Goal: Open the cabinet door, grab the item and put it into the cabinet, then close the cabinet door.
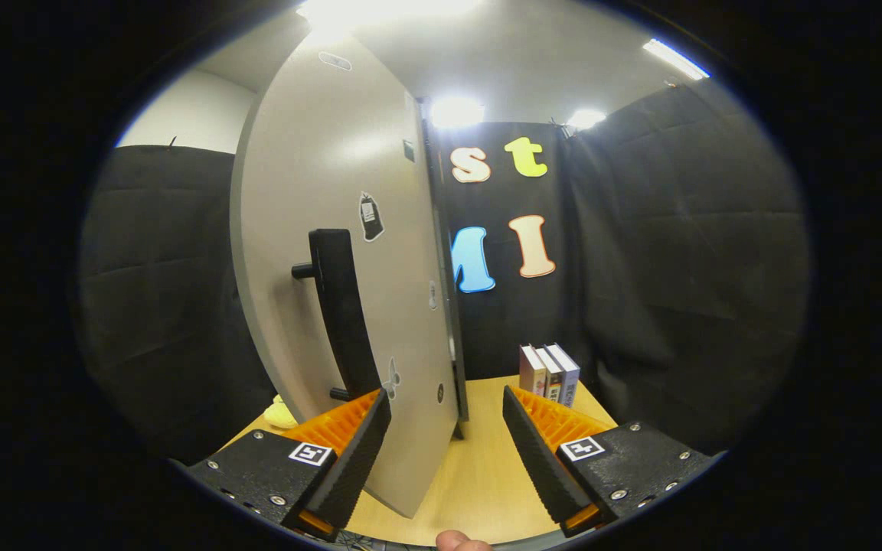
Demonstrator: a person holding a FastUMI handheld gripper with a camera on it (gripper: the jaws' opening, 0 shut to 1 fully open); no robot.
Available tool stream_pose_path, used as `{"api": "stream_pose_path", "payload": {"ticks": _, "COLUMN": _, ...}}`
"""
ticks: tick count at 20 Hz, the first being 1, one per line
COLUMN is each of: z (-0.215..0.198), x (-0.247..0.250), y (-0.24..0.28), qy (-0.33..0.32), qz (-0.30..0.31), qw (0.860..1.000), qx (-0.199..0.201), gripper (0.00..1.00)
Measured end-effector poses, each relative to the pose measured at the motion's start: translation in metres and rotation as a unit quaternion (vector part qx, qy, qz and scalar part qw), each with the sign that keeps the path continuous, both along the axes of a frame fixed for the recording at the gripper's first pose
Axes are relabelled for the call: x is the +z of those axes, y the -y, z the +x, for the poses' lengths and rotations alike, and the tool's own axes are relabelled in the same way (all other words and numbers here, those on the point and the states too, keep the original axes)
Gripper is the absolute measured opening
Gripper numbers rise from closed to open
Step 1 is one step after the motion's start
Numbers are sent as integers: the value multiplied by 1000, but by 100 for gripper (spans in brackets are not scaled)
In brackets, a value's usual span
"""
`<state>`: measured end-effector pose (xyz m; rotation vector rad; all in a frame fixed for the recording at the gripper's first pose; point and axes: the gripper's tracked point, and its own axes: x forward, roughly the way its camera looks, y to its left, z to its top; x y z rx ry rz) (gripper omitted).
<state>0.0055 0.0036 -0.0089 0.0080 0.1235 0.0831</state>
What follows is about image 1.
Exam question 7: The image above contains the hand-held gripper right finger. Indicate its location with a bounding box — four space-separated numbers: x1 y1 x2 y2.
502 385 725 538

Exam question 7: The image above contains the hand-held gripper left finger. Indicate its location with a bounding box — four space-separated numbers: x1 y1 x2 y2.
181 388 393 543

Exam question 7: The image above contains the black door handle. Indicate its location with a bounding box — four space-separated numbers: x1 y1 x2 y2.
292 228 382 403

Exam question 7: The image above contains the beige cabinet door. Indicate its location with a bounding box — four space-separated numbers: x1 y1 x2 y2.
229 31 463 520

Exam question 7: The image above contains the white spine book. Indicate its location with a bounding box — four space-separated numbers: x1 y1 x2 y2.
534 346 564 403

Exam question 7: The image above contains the yellow plush toy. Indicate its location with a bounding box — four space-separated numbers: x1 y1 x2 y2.
263 394 300 429

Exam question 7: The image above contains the grey blue book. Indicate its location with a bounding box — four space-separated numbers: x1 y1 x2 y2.
545 343 581 408

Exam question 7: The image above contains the dark grey cabinet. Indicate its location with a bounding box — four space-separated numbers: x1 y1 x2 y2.
414 96 471 441

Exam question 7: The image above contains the black backdrop cloth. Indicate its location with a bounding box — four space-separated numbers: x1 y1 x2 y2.
77 77 809 464

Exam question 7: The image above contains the long strip ceiling light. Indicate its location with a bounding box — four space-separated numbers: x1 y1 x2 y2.
642 38 711 81

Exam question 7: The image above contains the large bright ceiling light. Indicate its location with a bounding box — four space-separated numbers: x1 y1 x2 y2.
296 0 480 25

